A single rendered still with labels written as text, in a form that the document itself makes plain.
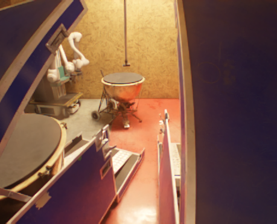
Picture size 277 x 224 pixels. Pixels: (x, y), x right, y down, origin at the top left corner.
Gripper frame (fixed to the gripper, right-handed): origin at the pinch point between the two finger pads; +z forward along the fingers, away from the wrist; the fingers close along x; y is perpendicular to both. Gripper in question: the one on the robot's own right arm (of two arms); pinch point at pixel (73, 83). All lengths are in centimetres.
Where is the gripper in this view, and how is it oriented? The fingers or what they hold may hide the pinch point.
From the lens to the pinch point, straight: 319.3
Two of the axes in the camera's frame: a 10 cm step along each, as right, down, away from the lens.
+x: -1.7, 4.6, -8.7
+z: 0.0, 8.9, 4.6
